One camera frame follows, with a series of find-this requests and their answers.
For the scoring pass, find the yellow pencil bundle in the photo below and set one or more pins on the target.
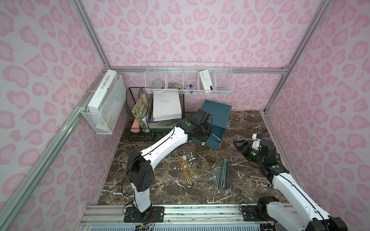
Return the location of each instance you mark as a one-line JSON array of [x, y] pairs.
[[179, 163]]

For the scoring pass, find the green pencil bundle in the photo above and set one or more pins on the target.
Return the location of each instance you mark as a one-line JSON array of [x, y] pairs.
[[224, 178]]

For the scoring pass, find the colorful picture book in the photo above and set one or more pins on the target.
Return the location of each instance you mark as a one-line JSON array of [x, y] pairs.
[[140, 111]]

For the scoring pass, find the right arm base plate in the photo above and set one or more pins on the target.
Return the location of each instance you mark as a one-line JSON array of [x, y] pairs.
[[250, 214]]

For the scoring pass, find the white small box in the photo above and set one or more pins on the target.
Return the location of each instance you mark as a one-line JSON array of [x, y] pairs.
[[205, 78]]

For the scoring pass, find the white wire side basket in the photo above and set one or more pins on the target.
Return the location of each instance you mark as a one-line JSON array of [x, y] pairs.
[[104, 123]]

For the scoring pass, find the white wire wall basket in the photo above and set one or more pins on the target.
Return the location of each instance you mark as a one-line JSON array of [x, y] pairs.
[[176, 76]]

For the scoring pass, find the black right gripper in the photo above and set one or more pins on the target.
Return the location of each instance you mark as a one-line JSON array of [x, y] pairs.
[[243, 147]]

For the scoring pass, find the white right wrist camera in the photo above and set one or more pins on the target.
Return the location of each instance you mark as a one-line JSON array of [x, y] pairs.
[[257, 138]]

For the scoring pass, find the teal drawer cabinet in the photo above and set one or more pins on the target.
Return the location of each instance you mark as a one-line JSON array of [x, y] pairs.
[[220, 113]]

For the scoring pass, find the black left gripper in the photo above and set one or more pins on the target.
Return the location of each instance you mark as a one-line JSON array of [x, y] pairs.
[[203, 137]]

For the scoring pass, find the green stool frame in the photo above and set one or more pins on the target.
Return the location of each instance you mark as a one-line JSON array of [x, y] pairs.
[[157, 134]]

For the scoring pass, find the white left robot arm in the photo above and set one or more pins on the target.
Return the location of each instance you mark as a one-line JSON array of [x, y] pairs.
[[141, 164]]

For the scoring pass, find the white book box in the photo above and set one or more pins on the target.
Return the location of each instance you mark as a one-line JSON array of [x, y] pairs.
[[103, 91]]

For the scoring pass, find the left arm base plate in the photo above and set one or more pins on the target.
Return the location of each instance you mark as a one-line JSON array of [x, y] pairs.
[[132, 215]]

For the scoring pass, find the black wire file rack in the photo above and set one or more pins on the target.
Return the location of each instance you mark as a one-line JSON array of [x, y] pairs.
[[151, 113]]

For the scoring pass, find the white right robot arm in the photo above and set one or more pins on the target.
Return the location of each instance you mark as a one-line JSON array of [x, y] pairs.
[[309, 216]]

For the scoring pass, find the white paper stack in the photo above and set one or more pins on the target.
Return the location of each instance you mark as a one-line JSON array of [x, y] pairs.
[[166, 106]]

